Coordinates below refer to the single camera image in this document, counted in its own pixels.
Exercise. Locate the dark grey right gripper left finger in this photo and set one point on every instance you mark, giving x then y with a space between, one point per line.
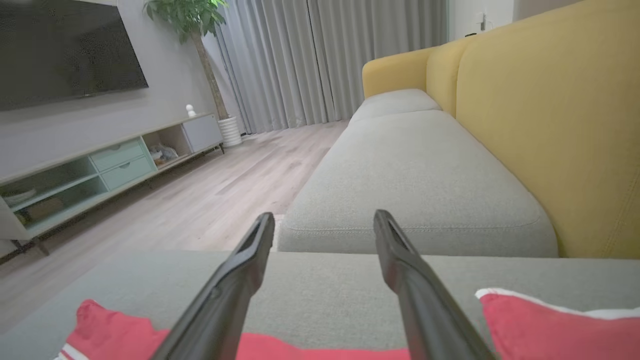
220 310

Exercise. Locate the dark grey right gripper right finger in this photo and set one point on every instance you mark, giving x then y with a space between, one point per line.
430 320

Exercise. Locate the red white basketball jersey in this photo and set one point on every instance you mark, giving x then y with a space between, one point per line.
115 330

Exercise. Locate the red shorts with Bulls print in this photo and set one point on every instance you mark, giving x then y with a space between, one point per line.
550 335

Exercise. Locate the large grey sofa seat cushion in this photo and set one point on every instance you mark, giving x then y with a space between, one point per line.
415 175

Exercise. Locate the mint green cabinet drawer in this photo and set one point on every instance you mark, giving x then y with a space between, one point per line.
127 172
117 155

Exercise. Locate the grey crumpled bag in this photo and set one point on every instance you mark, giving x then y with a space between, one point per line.
162 154

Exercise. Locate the white ribbed plant pot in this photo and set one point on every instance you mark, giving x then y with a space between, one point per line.
230 132

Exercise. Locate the grey media cabinet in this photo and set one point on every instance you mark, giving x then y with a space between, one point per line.
202 132

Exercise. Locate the small white figurine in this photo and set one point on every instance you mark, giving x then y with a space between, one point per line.
190 112

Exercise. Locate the brown woven box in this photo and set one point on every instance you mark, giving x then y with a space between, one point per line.
45 209

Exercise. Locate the small grey sofa seat cushion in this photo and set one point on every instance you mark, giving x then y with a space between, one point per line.
395 102

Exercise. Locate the large yellow sofa back cushion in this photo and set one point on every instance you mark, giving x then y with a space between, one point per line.
550 125

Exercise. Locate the white shallow bowl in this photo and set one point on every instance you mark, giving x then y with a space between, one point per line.
19 196

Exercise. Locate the medium yellow sofa back cushion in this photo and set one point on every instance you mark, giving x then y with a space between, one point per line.
445 70

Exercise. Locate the small yellow sofa back cushion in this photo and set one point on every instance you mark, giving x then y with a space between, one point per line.
395 70

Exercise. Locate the grey pleated curtain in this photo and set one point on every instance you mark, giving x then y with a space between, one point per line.
325 60

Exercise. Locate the indoor tree plant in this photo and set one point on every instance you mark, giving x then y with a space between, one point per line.
185 15

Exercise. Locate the black flat screen television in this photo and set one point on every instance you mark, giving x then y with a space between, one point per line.
65 50

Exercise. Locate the white wall socket plug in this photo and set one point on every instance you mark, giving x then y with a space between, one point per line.
482 21

